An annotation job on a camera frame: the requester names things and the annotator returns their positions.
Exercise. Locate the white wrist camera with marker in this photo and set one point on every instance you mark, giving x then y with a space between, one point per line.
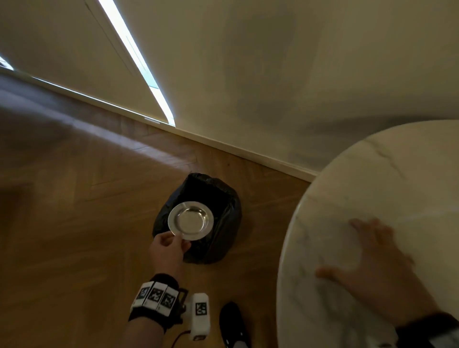
200 315

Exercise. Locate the person's left hand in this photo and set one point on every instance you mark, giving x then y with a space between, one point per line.
165 257

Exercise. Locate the person's right thumb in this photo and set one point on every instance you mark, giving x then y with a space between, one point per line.
330 274

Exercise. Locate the trash bin with black bag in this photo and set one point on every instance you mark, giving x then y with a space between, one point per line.
215 222

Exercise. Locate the black shoe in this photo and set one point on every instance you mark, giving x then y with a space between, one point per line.
232 326

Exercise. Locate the white baseboard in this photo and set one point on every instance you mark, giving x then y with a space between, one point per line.
229 148

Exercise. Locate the round silver metal plate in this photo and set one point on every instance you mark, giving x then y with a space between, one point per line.
191 219

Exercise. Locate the bright window glass strip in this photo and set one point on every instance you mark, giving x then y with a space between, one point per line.
138 61

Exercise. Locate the person's right hand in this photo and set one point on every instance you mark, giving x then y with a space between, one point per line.
382 279

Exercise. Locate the person's left thumb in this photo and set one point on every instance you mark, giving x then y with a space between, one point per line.
184 246

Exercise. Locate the beige roller blind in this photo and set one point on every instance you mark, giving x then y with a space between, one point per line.
71 50

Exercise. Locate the person's left forearm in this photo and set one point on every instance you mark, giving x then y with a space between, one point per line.
143 333

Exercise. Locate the black wristband with marker tags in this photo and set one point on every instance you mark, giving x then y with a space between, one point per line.
155 299

